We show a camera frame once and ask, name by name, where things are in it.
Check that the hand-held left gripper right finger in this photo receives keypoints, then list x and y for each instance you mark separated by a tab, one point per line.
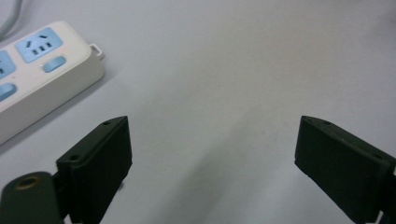
342	168

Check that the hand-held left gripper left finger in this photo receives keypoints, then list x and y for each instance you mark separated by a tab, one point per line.
96	168

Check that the white power strip blue sockets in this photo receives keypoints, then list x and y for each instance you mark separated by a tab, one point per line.
40	77

